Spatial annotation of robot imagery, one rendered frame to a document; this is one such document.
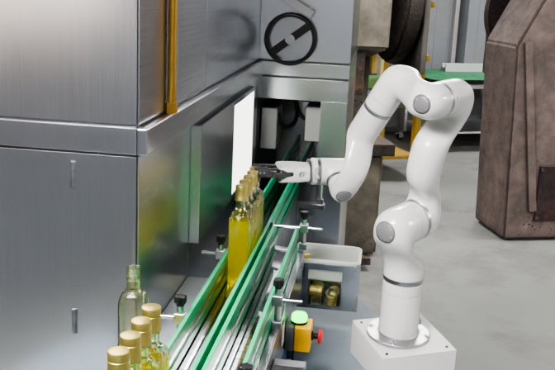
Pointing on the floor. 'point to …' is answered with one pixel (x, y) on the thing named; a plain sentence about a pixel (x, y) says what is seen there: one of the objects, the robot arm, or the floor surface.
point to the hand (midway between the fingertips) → (259, 170)
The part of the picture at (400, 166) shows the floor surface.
